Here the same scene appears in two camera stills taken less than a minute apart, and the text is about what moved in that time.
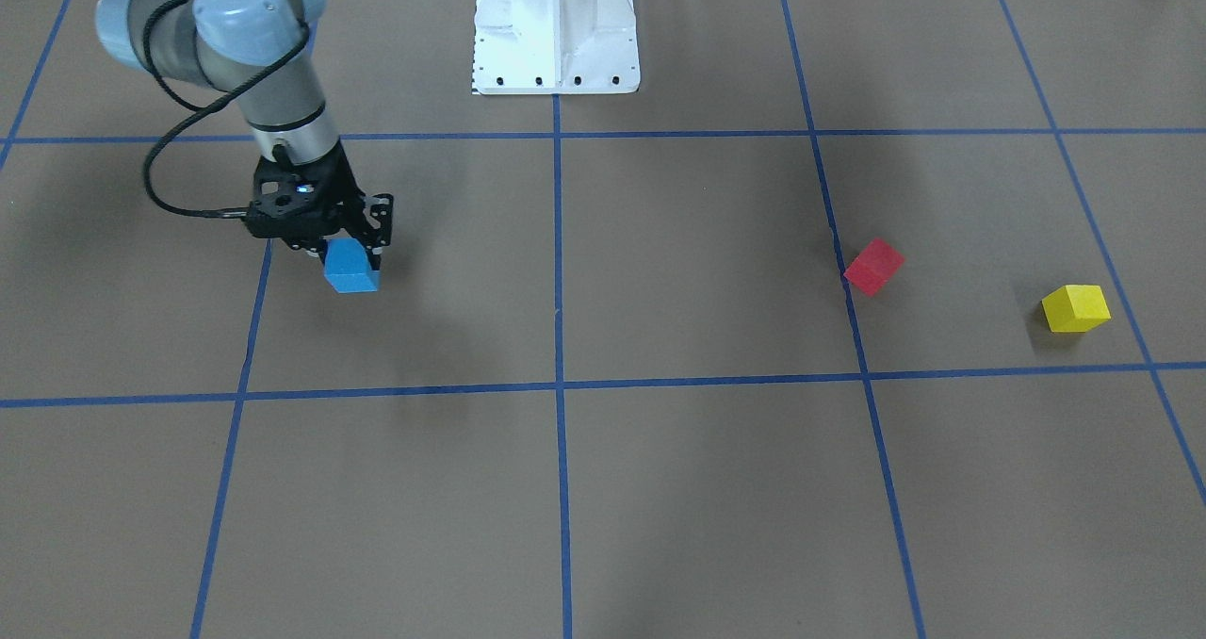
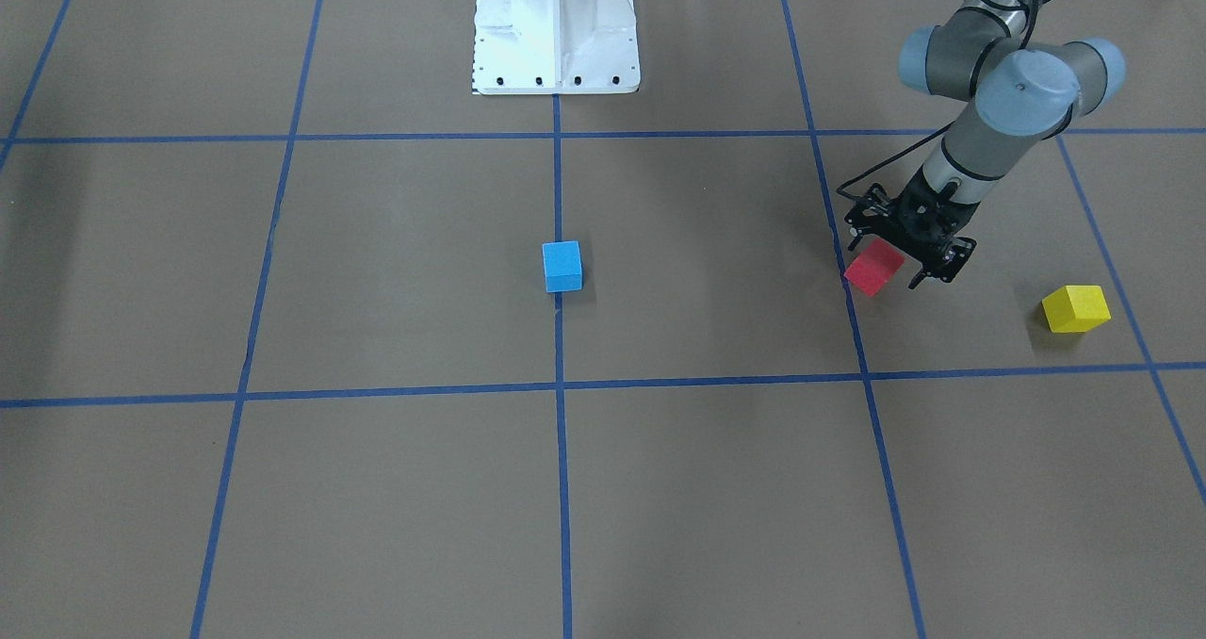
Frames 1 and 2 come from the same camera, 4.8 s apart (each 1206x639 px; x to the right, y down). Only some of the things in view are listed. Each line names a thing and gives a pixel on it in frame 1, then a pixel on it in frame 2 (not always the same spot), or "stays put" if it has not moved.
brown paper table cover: (878, 313) stays put
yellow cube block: (1076, 308) stays put
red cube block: (874, 267) stays put
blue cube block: (348, 269) → (562, 266)
